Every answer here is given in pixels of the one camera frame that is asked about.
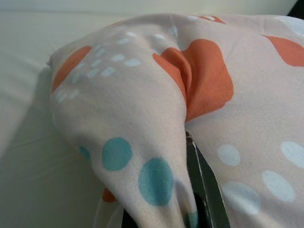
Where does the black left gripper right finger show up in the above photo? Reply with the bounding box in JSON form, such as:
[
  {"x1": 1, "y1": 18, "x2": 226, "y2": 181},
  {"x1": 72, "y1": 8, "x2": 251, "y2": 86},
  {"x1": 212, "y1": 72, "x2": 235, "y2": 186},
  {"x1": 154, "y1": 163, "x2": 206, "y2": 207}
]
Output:
[{"x1": 184, "y1": 130, "x2": 230, "y2": 228}]

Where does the pink pillow with orange spots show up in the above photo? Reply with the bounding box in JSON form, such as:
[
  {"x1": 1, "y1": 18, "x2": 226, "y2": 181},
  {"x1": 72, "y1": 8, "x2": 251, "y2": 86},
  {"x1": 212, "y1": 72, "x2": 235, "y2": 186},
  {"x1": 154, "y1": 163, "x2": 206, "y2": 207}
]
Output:
[{"x1": 46, "y1": 14, "x2": 304, "y2": 228}]

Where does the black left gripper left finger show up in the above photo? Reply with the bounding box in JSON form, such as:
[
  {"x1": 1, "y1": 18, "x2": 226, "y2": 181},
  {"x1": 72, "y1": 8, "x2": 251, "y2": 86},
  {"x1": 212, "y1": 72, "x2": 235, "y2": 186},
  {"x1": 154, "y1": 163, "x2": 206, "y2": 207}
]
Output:
[{"x1": 120, "y1": 207, "x2": 141, "y2": 228}]

